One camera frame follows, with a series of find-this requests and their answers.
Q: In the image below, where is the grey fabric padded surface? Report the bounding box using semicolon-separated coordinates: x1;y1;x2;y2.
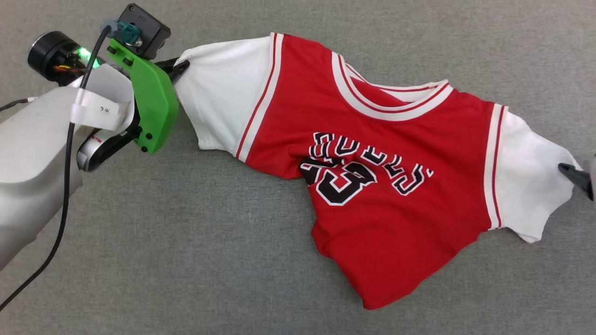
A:
0;0;596;335

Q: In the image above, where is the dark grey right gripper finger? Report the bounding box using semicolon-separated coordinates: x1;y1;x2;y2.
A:
558;163;595;201

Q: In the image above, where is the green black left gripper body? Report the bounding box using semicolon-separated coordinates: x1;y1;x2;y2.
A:
77;38;179;173

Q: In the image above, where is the red white basketball jersey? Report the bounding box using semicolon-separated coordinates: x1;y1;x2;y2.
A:
173;32;585;310

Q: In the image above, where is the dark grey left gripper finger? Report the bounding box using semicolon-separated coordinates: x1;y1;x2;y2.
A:
156;58;190;87

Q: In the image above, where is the thin black cable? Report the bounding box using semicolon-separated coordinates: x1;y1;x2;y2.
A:
0;97;38;112

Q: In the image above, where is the white label strap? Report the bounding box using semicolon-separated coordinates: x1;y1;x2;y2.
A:
70;88;135;132

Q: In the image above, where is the thick black camera cable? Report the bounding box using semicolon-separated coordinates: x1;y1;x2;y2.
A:
0;24;115;311

